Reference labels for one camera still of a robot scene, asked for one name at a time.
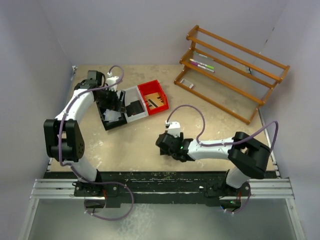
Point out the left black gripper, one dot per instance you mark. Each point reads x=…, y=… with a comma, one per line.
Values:
x=114, y=104

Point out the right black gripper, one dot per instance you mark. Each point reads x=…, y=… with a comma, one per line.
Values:
x=180, y=139

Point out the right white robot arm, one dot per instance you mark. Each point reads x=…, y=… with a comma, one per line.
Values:
x=250, y=158

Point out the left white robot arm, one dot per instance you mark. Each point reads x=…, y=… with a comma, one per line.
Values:
x=63, y=138

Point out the black plastic bin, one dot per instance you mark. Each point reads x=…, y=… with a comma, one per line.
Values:
x=109, y=125

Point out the black item in white bin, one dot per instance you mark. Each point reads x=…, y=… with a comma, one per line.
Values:
x=134, y=108

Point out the white plastic bin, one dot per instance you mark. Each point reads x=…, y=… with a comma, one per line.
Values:
x=133, y=94

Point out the red plastic bin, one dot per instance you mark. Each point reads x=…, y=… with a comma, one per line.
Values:
x=154, y=97

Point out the pink marker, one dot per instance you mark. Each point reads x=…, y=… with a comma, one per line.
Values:
x=202, y=67

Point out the green capped marker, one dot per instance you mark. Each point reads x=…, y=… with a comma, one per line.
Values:
x=201, y=63

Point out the wooden tiered rack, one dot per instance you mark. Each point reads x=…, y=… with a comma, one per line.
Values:
x=232, y=64

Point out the grey marker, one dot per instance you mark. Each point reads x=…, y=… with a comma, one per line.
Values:
x=204, y=56

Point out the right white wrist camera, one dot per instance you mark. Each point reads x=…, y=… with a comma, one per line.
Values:
x=173, y=128

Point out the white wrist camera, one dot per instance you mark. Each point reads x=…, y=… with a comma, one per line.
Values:
x=173, y=128
x=111, y=81

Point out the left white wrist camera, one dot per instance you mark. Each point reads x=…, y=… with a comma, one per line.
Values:
x=111, y=81

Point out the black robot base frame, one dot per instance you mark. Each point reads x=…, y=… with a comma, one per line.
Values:
x=146, y=187

